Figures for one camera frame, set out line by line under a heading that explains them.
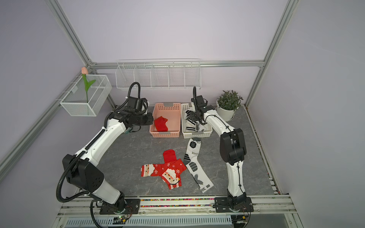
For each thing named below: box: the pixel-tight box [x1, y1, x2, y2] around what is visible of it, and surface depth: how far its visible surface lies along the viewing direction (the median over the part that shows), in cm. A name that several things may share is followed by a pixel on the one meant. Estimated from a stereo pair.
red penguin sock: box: [163, 149, 177, 164], surface depth 93 cm
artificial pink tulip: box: [81, 66, 97, 104], surface depth 86 cm
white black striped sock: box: [185, 119, 197, 133], surface depth 107 cm
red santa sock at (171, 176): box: [161, 158, 187, 190], surface depth 85 cm
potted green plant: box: [215, 89, 244, 122], surface depth 101 cm
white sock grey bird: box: [185, 159, 214, 194], surface depth 85 cm
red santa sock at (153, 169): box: [140, 162, 169, 178], surface depth 88 cm
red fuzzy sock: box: [154, 115, 169, 132], surface depth 107 cm
